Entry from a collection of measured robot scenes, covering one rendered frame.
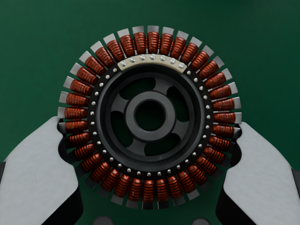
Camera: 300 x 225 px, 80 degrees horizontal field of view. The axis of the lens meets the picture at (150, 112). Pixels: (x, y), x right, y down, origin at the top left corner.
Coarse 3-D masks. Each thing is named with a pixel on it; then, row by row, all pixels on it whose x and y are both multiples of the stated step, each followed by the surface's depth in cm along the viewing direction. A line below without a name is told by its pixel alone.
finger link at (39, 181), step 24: (48, 120) 11; (24, 144) 9; (48, 144) 9; (24, 168) 7; (48, 168) 8; (72, 168) 8; (0, 192) 6; (24, 192) 6; (48, 192) 6; (72, 192) 7; (0, 216) 6; (24, 216) 6; (48, 216) 6; (72, 216) 7
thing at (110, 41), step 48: (96, 48) 11; (144, 48) 11; (192, 48) 11; (96, 96) 11; (144, 96) 12; (192, 96) 12; (96, 144) 11; (144, 144) 13; (192, 144) 11; (96, 192) 11; (144, 192) 10; (192, 192) 11
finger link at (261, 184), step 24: (240, 144) 10; (264, 144) 10; (240, 168) 8; (264, 168) 8; (288, 168) 8; (240, 192) 7; (264, 192) 7; (288, 192) 7; (240, 216) 6; (264, 216) 6; (288, 216) 6
